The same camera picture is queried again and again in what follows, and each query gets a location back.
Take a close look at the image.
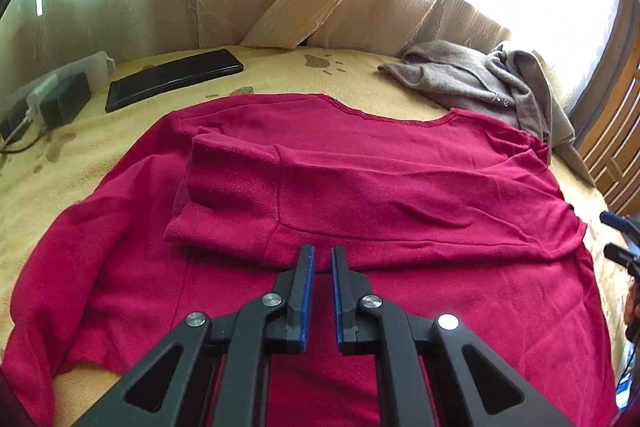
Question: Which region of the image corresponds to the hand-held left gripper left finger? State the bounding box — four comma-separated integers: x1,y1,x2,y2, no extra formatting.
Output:
75,244,317,427

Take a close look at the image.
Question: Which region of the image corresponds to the white charger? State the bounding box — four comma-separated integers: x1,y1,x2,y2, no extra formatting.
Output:
26,74,60,124

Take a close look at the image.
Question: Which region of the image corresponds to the white power strip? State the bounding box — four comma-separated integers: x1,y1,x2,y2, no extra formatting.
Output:
0,51,117,142

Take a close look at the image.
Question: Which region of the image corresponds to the large black charger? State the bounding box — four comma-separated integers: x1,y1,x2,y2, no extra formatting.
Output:
40,73,92,126

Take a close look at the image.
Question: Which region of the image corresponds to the red sweater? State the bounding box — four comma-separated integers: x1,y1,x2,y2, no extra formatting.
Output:
0,93,621,427

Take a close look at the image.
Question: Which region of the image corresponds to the black power cable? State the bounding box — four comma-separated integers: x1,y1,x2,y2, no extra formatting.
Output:
0,127,51,156

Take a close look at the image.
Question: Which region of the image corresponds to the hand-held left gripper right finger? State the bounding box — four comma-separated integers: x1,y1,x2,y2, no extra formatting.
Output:
331,246,576,427

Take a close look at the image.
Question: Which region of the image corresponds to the brown wooden door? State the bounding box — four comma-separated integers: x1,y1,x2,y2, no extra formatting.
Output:
577,0,640,217

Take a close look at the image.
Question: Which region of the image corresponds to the black smartphone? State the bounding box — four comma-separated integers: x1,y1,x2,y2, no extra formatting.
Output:
105,49,245,114

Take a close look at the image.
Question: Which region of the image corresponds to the grey cardigan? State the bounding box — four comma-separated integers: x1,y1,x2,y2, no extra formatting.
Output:
378,41,597,186

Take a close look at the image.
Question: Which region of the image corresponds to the yellow paw print blanket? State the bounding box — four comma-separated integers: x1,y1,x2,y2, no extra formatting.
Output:
0,44,636,427

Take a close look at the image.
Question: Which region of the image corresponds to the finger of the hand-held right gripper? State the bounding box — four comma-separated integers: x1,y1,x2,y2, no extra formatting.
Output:
604,243,640,271
600,211,640,239

